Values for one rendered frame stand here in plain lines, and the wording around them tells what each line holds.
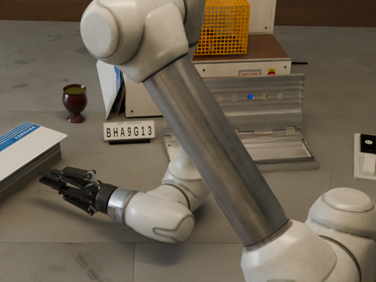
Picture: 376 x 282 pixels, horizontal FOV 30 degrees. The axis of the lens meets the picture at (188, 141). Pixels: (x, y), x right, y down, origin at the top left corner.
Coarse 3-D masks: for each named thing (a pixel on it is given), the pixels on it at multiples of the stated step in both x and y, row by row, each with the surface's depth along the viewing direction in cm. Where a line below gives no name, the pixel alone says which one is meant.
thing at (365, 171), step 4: (368, 156) 214; (372, 156) 214; (368, 160) 212; (372, 160) 212; (364, 164) 210; (368, 164) 210; (372, 164) 210; (364, 168) 208; (368, 168) 208; (372, 168) 208; (364, 172) 207; (368, 172) 207; (372, 172) 206
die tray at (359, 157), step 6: (354, 138) 225; (354, 144) 222; (354, 150) 219; (354, 156) 216; (360, 156) 216; (354, 162) 213; (360, 162) 213; (354, 168) 210; (360, 168) 210; (354, 174) 207; (360, 174) 207; (360, 180) 206; (366, 180) 206; (372, 180) 205
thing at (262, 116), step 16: (208, 80) 213; (224, 80) 214; (240, 80) 215; (256, 80) 217; (272, 80) 218; (288, 80) 219; (304, 80) 218; (224, 96) 217; (240, 96) 218; (256, 96) 219; (272, 96) 220; (288, 96) 221; (224, 112) 219; (240, 112) 220; (256, 112) 221; (272, 112) 221; (288, 112) 221; (240, 128) 220; (256, 128) 221; (272, 128) 222
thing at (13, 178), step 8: (16, 128) 207; (56, 144) 206; (48, 152) 203; (56, 152) 207; (32, 160) 198; (40, 160) 201; (48, 160) 204; (56, 160) 208; (24, 168) 196; (32, 168) 199; (40, 168) 202; (8, 176) 190; (16, 176) 193; (24, 176) 196; (32, 176) 200; (0, 184) 188; (8, 184) 191; (16, 184) 194; (24, 184) 197; (0, 192) 189; (8, 192) 192; (0, 200) 190
